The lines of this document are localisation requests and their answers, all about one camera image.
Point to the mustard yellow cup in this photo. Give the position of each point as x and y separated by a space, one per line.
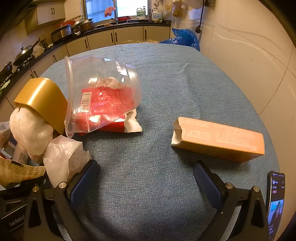
44 99

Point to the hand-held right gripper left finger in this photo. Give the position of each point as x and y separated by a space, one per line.
83 185

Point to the blue plastic bag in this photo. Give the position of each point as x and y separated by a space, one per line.
185 37

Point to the clear plastic container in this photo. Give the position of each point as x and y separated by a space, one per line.
111 76

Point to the steel rice cooker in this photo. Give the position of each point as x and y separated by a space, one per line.
62 31

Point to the cream kitchen base cabinets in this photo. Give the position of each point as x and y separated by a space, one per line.
129 34

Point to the hanging pale plastic bag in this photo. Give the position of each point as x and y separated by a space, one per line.
194 11

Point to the hanging brown food bag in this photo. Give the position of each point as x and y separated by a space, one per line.
178 10

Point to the kitchen window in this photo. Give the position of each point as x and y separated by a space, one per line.
129 8

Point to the small barcode carton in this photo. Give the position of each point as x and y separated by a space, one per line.
4 132

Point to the black smartphone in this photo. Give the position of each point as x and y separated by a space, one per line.
275 199

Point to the black kitchen countertop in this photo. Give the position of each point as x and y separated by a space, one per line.
148 23

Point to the white cylindrical bottle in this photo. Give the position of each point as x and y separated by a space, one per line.
20 155

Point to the clear plastic bag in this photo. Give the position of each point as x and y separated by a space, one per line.
38 51

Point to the white plastic bag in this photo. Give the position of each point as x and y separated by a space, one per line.
60 157

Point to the orange carton box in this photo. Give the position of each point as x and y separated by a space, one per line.
219 139

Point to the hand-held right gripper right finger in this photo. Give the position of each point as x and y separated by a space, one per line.
205 187

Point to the pink cloth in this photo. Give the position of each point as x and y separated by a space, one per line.
109 11

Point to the red box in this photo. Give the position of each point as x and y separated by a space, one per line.
126 18

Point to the stacked metal pots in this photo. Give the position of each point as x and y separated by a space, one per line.
83 24

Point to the cream wall cabinet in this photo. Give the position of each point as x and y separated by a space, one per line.
48 12

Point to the red torn packet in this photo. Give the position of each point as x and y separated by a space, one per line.
111 99

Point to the beige snack bag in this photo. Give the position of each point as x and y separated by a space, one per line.
18 171

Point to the red plastic basin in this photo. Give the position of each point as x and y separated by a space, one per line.
66 23

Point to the blue tablecloth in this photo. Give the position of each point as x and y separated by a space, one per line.
150 185

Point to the wok with lid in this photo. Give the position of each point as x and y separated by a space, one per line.
24 52

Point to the white cloth roll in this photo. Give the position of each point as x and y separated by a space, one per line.
27 129

